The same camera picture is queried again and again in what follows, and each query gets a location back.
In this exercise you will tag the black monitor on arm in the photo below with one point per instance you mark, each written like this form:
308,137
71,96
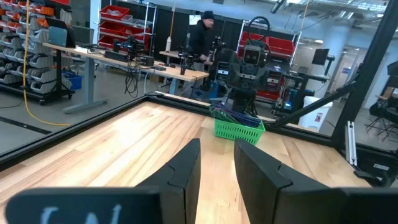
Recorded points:
320,56

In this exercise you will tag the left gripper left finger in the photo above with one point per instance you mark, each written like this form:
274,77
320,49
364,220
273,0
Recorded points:
180,193

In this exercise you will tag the black bench robot arm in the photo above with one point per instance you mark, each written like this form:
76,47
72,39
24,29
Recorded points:
130,46
186,56

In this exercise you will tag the rack of grey bins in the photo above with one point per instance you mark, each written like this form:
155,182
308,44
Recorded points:
40,59

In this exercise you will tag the light wood workbench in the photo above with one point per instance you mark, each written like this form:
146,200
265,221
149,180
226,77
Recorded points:
174,72

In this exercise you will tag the black aluminium rig frame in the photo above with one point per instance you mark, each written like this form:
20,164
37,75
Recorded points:
370,62

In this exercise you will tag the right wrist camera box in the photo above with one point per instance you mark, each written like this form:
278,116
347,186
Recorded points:
252,56

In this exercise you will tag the black box device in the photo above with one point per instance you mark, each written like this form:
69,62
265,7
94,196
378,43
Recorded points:
146,60

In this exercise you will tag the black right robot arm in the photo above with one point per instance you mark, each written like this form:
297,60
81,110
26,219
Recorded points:
228,59

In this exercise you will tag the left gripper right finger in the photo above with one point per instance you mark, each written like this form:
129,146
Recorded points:
264,193

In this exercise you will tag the person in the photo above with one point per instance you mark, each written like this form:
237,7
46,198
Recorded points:
199,37

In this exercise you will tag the green plastic basket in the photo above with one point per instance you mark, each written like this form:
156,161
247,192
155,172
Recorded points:
236,132

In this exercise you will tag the silver aluminium bracket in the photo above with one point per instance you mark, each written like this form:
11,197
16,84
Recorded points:
350,143

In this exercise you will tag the dark monitor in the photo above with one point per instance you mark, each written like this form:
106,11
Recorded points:
57,35

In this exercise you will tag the white bottle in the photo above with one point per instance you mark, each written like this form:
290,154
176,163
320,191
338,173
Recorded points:
168,45

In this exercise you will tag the black chair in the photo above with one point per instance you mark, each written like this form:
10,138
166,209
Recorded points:
384,109

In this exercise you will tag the blue crate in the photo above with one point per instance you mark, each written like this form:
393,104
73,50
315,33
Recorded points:
74,81

